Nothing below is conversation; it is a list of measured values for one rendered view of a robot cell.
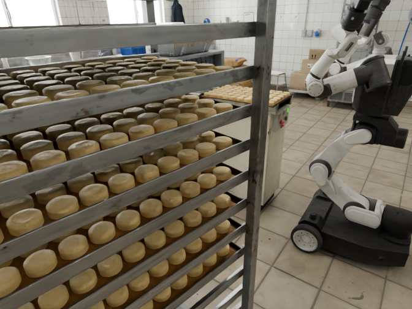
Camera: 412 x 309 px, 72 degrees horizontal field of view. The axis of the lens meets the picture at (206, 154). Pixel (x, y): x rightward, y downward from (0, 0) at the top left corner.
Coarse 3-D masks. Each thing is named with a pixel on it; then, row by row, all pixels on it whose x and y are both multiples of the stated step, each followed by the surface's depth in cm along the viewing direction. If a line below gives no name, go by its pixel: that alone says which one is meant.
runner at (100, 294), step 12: (240, 204) 79; (216, 216) 73; (228, 216) 76; (204, 228) 70; (180, 240) 66; (192, 240) 69; (168, 252) 64; (144, 264) 60; (156, 264) 62; (120, 276) 56; (132, 276) 59; (108, 288) 55; (84, 300) 52; (96, 300) 54
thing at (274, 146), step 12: (240, 120) 208; (228, 132) 218; (240, 132) 212; (276, 132) 210; (276, 144) 216; (240, 156) 220; (276, 156) 223; (240, 168) 224; (264, 168) 212; (276, 168) 230; (264, 180) 216; (276, 180) 238; (240, 192) 233; (264, 192) 220; (264, 204) 237
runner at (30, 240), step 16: (240, 144) 70; (208, 160) 64; (224, 160) 68; (160, 176) 56; (176, 176) 58; (128, 192) 51; (144, 192) 54; (96, 208) 48; (112, 208) 50; (48, 224) 43; (64, 224) 45; (80, 224) 47; (16, 240) 40; (32, 240) 42; (48, 240) 44; (0, 256) 40; (16, 256) 41
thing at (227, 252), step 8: (224, 248) 88; (216, 256) 88; (224, 256) 87; (200, 264) 82; (208, 264) 84; (216, 264) 85; (192, 272) 80; (200, 272) 81; (208, 272) 82; (184, 280) 77; (192, 280) 80; (168, 288) 75; (176, 288) 77; (184, 288) 77; (160, 296) 73; (168, 296) 74; (176, 296) 75; (152, 304) 71; (160, 304) 73; (168, 304) 73
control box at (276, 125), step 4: (284, 108) 206; (280, 112) 199; (288, 112) 214; (276, 116) 196; (280, 116) 200; (284, 116) 209; (276, 120) 197; (284, 120) 211; (276, 124) 198; (280, 124) 205; (284, 124) 213; (272, 128) 201; (276, 128) 200; (280, 128) 207
